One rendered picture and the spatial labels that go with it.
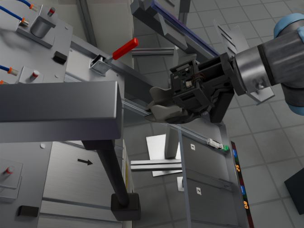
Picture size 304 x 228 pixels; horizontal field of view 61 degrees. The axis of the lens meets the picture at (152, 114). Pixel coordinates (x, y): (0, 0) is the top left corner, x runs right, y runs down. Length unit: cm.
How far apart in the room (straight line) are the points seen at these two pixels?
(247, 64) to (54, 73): 31
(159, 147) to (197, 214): 98
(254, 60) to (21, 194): 38
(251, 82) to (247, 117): 131
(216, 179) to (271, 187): 93
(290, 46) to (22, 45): 39
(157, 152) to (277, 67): 116
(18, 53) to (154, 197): 119
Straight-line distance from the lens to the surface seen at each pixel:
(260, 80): 47
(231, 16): 244
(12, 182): 27
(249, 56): 47
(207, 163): 69
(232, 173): 76
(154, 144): 156
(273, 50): 47
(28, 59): 40
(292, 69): 47
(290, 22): 65
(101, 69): 54
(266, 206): 157
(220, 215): 68
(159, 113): 53
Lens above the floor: 142
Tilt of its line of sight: 58 degrees down
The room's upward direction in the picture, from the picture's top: straight up
